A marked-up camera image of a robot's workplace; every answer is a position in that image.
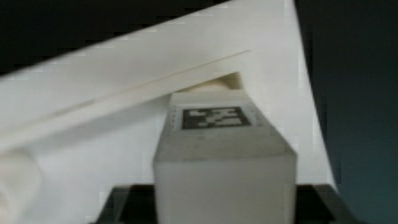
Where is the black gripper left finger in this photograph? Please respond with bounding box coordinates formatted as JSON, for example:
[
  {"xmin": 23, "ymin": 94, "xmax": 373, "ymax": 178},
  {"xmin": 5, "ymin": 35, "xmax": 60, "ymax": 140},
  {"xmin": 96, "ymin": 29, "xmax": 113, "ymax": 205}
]
[{"xmin": 89, "ymin": 184, "xmax": 158, "ymax": 224}]

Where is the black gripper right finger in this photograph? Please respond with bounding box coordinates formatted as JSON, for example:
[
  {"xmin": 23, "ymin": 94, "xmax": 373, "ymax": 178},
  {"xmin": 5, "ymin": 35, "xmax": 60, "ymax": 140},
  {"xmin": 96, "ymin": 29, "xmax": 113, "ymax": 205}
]
[{"xmin": 293, "ymin": 184, "xmax": 355, "ymax": 224}]

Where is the white table leg with tag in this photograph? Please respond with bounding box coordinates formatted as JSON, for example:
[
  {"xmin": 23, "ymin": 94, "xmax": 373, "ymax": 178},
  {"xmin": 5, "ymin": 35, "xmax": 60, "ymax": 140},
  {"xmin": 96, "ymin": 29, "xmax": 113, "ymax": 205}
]
[{"xmin": 153, "ymin": 73, "xmax": 296, "ymax": 224}]

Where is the white square tabletop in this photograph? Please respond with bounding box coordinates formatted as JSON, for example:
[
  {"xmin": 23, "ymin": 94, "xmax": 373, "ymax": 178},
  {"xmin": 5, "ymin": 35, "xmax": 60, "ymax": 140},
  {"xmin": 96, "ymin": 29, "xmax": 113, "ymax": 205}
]
[{"xmin": 0, "ymin": 0, "xmax": 334, "ymax": 224}]

